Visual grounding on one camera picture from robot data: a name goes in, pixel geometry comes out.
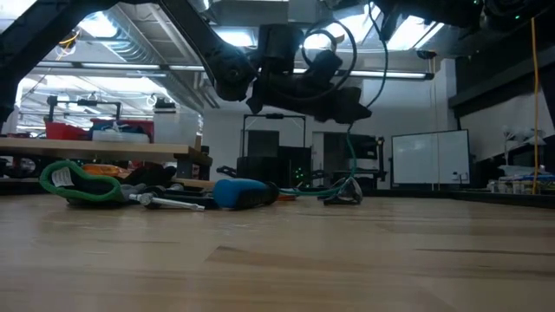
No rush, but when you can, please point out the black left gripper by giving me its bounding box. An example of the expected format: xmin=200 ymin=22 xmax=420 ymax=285
xmin=245 ymin=23 xmax=374 ymax=126

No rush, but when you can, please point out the clear safety glasses black frame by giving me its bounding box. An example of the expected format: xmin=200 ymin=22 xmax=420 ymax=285
xmin=317 ymin=175 xmax=365 ymax=207

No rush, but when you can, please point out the white whiteboard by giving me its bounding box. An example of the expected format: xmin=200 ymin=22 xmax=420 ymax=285
xmin=390 ymin=128 xmax=472 ymax=187

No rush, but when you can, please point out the black equipment rack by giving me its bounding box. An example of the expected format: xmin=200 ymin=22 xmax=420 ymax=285
xmin=236 ymin=113 xmax=313 ymax=190

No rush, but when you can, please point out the black C-clamp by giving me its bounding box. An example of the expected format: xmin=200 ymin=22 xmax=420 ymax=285
xmin=128 ymin=182 xmax=223 ymax=212

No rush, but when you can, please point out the long ceiling light fixture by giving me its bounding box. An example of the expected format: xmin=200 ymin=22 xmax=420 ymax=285
xmin=36 ymin=62 xmax=434 ymax=82

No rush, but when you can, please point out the wooden background workbench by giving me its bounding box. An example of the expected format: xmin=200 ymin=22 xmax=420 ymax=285
xmin=0 ymin=137 xmax=213 ymax=181

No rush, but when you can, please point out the grey black work glove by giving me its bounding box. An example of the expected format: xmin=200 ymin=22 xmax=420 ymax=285
xmin=37 ymin=159 xmax=177 ymax=208

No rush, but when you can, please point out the red plastic tub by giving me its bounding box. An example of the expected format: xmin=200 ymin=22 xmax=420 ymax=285
xmin=44 ymin=120 xmax=90 ymax=141

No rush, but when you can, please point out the black workstation frame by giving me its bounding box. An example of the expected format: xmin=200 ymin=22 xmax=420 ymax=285
xmin=310 ymin=131 xmax=388 ymax=190

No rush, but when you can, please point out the blue-handled screwdriver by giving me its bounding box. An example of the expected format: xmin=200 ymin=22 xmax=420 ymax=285
xmin=212 ymin=178 xmax=282 ymax=211

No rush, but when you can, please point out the black aluminium table frame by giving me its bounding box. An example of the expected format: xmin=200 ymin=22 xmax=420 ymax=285
xmin=0 ymin=176 xmax=555 ymax=210

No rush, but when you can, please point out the yellow extension cable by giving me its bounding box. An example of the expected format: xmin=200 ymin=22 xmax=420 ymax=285
xmin=531 ymin=16 xmax=542 ymax=195

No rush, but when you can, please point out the black background gantry frame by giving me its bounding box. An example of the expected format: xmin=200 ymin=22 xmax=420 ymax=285
xmin=46 ymin=94 xmax=123 ymax=123

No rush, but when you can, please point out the yellow ceiling cable reel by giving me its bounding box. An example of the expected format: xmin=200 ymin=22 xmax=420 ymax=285
xmin=55 ymin=28 xmax=83 ymax=60

